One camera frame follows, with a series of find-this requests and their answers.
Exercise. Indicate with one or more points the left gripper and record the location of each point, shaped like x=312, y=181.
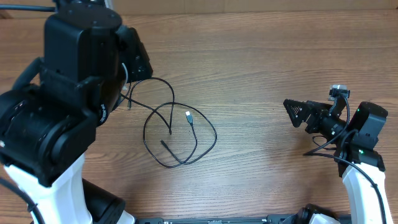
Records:
x=134, y=68

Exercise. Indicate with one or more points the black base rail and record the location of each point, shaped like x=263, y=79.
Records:
x=308, y=214

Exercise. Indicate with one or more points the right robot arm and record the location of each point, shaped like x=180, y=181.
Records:
x=350, y=143

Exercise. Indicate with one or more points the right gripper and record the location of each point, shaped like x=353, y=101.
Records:
x=314, y=116

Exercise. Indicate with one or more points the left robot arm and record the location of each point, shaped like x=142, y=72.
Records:
x=50, y=115

